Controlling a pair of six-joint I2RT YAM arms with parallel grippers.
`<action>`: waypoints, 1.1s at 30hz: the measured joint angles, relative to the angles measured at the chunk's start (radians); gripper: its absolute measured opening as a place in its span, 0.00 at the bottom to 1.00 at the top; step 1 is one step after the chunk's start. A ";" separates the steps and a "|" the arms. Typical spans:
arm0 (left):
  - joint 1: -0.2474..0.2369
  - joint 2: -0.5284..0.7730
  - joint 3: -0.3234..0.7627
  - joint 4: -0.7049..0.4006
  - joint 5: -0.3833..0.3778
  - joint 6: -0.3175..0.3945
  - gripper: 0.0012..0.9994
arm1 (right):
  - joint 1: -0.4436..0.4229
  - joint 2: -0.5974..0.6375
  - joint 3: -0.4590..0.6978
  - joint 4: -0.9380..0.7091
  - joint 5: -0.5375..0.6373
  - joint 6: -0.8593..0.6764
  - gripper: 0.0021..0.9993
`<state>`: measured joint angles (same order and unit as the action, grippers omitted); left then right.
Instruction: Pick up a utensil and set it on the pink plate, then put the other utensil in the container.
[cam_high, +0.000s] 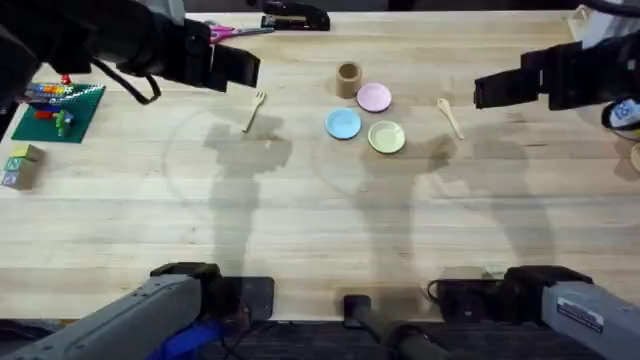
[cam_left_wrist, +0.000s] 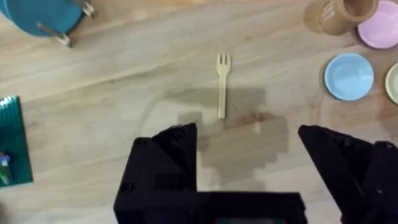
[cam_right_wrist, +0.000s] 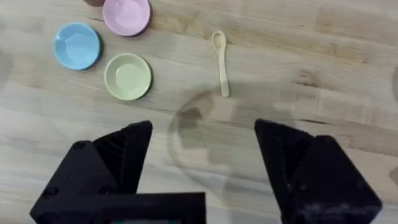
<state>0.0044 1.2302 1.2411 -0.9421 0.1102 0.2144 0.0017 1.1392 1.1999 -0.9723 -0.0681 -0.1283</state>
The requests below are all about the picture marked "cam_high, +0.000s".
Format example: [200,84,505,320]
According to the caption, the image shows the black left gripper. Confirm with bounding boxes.
[117,14,262,94]

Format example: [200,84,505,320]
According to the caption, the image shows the black camera stand post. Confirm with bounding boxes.
[342,294,451,360]

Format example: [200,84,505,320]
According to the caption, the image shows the blue sheet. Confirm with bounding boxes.
[147,321,227,360]

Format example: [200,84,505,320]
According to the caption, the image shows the green plate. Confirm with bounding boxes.
[367,120,407,155]

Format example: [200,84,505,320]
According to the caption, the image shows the wooden fork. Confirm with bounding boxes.
[241,90,267,134]

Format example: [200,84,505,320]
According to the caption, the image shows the stacked toy cubes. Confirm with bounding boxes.
[0,143,46,192]

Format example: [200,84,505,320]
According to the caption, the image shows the black stapler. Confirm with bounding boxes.
[259,0,331,32]

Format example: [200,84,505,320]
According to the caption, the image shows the pink plate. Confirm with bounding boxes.
[355,81,393,114]

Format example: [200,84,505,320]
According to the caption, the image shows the tan cup container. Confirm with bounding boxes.
[334,60,364,100]

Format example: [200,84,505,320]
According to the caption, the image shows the green board with toy blocks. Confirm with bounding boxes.
[10,74,106,145]

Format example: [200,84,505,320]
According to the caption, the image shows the blue plate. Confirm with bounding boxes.
[324,107,362,141]

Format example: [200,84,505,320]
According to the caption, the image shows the pink handled scissors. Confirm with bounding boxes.
[207,20,275,45]

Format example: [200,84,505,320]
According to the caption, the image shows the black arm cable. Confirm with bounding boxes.
[89,57,162,106]

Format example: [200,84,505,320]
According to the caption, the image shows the wooden spoon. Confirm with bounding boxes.
[436,97,466,141]

